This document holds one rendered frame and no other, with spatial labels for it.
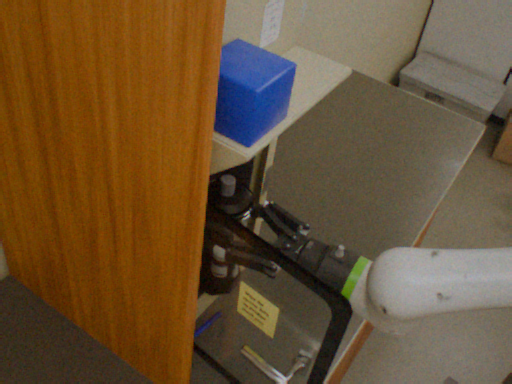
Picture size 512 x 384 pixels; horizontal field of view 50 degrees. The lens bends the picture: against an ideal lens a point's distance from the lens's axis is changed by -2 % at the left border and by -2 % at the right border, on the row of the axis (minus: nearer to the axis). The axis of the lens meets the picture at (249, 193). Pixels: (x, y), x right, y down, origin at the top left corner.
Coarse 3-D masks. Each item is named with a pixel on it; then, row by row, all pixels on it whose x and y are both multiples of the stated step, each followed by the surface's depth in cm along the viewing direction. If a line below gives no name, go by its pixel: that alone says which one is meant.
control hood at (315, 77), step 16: (304, 64) 93; (320, 64) 94; (336, 64) 94; (304, 80) 89; (320, 80) 90; (336, 80) 90; (304, 96) 86; (320, 96) 87; (288, 112) 82; (304, 112) 84; (224, 144) 75; (240, 144) 75; (256, 144) 75; (224, 160) 76; (240, 160) 74
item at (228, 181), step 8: (224, 176) 101; (232, 176) 102; (216, 184) 104; (224, 184) 100; (232, 184) 100; (240, 184) 105; (208, 192) 102; (216, 192) 102; (224, 192) 101; (232, 192) 102; (240, 192) 103; (248, 192) 104; (216, 200) 101; (224, 200) 101; (232, 200) 101; (240, 200) 101; (248, 200) 103; (224, 208) 100; (232, 208) 100; (240, 208) 101
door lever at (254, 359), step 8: (240, 352) 86; (248, 352) 86; (248, 360) 86; (256, 360) 85; (264, 360) 85; (296, 360) 86; (256, 368) 85; (264, 368) 84; (272, 368) 84; (296, 368) 85; (304, 368) 85; (272, 376) 83; (280, 376) 84; (288, 376) 84
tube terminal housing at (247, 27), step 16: (240, 0) 76; (256, 0) 79; (288, 0) 88; (240, 16) 78; (256, 16) 82; (288, 16) 91; (224, 32) 76; (240, 32) 80; (256, 32) 84; (288, 32) 93; (272, 48) 91; (288, 48) 96; (272, 144) 111; (256, 160) 115; (272, 160) 115; (256, 176) 119; (256, 192) 123; (256, 224) 126
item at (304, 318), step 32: (224, 224) 82; (224, 256) 86; (256, 256) 81; (224, 288) 91; (256, 288) 84; (288, 288) 79; (320, 288) 74; (224, 320) 95; (288, 320) 83; (320, 320) 77; (224, 352) 101; (256, 352) 93; (288, 352) 87; (320, 352) 81
